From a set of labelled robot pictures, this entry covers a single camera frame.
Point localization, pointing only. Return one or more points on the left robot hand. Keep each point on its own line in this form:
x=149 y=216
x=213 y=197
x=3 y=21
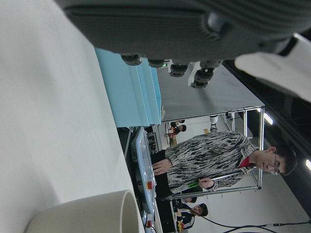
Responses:
x=170 y=29

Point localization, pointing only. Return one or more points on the beige thick-walled cup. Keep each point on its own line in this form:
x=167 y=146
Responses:
x=85 y=213

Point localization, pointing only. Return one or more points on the grey partition panel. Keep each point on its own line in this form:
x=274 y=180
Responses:
x=206 y=99

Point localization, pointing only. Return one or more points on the light blue plastic bin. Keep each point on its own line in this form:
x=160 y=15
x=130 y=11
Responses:
x=126 y=97

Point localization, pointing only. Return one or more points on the seated person at far desk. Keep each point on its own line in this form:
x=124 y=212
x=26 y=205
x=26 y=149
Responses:
x=179 y=128

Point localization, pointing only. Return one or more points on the grey-blue robot teach pendant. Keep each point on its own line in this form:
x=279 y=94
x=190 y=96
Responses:
x=143 y=155
x=150 y=224

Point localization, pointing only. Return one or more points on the person in patterned sweater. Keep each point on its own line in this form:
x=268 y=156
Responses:
x=206 y=155

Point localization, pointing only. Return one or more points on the green small object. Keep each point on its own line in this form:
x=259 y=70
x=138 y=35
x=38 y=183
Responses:
x=193 y=184

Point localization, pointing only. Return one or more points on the seated person in dark jacket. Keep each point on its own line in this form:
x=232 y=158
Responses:
x=192 y=216

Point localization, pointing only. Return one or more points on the aluminium cage frame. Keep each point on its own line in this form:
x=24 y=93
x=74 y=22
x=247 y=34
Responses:
x=261 y=145

